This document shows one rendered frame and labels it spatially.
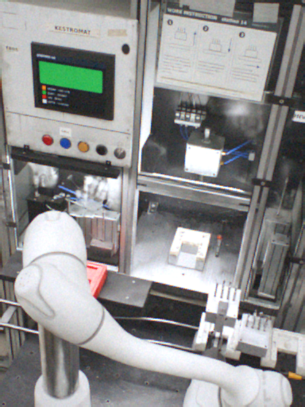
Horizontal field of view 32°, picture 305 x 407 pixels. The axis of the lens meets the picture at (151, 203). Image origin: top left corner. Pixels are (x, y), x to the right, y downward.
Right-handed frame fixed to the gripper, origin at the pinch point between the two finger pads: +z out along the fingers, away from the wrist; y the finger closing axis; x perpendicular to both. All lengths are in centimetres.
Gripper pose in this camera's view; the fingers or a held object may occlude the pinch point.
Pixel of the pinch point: (221, 315)
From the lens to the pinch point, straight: 169.6
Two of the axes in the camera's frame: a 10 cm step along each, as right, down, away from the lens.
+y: 0.7, -8.0, -5.9
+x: -9.7, -2.0, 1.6
